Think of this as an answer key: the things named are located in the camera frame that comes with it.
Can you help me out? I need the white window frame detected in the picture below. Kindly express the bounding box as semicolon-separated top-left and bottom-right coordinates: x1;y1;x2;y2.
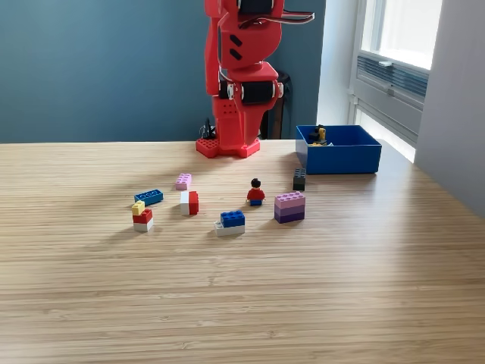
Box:
354;0;444;71

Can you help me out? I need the blue white brick stack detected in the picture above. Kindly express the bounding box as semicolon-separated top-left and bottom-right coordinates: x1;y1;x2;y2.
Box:
213;210;246;237

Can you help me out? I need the blue plastic bin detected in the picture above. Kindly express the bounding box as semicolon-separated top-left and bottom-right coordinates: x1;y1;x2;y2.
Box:
295;124;382;175

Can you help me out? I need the toy figure red shirt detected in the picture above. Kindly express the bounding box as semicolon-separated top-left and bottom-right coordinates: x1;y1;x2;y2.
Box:
246;177;267;207

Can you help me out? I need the dark folded chair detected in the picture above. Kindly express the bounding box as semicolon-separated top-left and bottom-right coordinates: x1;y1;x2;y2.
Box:
260;71;294;140

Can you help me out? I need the tall red white brick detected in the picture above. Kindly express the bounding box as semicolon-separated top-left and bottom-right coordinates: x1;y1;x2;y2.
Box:
180;190;200;217

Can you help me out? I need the yellow red white brick stack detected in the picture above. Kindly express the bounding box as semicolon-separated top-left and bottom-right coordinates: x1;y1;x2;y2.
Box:
131;200;155;233

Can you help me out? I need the black brick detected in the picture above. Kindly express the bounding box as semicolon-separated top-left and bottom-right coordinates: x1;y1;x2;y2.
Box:
292;168;307;192

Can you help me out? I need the pink purple brick stack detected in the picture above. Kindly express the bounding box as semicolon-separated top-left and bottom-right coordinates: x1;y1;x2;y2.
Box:
274;191;306;224

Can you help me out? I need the flat blue brick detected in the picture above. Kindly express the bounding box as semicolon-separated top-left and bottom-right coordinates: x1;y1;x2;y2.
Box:
133;188;164;207

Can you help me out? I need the grey vent grille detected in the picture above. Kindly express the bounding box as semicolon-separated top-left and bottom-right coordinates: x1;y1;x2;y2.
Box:
356;55;430;100

